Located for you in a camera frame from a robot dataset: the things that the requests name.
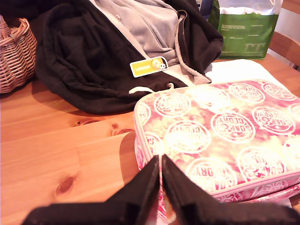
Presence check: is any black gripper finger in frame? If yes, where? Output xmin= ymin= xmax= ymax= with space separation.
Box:
xmin=161 ymin=154 xmax=218 ymax=225
xmin=105 ymin=154 xmax=161 ymax=225

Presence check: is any pink printed zip bag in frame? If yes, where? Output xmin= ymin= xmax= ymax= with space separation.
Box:
xmin=133 ymin=79 xmax=300 ymax=225

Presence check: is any yellow rectangular sticker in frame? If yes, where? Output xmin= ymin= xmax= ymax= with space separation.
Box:
xmin=129 ymin=56 xmax=169 ymax=78

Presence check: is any blank white paper sheet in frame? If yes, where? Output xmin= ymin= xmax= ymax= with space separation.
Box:
xmin=204 ymin=59 xmax=290 ymax=91

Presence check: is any black jacket with grey lining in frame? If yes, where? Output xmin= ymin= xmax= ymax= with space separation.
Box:
xmin=0 ymin=0 xmax=225 ymax=115

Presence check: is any green and silver food pouch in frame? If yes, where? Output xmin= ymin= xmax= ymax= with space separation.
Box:
xmin=208 ymin=0 xmax=284 ymax=60

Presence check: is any wooden chair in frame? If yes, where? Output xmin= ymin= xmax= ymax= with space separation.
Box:
xmin=267 ymin=0 xmax=300 ymax=71

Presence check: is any wicker basket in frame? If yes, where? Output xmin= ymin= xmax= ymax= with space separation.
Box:
xmin=0 ymin=15 xmax=38 ymax=94

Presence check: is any large clear water bottle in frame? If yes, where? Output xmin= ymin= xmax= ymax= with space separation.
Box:
xmin=196 ymin=0 xmax=214 ymax=22

